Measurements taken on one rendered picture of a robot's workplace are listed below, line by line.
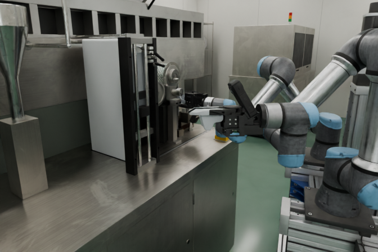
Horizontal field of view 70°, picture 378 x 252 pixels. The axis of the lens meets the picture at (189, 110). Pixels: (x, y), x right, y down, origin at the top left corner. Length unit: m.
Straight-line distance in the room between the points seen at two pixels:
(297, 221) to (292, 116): 0.52
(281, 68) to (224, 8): 5.07
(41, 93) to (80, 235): 0.70
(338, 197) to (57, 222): 0.94
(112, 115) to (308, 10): 4.93
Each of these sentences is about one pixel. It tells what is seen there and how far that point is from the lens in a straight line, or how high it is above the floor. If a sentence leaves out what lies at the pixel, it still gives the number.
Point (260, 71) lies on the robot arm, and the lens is 1.46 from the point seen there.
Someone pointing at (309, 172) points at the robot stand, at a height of 0.74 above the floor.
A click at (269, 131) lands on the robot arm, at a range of 0.94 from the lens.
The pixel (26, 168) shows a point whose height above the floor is 1.01.
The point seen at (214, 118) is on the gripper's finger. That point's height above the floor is 1.22.
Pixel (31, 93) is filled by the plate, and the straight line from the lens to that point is 1.34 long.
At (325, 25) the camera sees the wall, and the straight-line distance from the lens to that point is 5.69.
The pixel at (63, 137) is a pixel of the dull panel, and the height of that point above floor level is 0.97.
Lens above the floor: 1.42
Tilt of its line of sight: 14 degrees down
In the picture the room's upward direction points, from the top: straight up
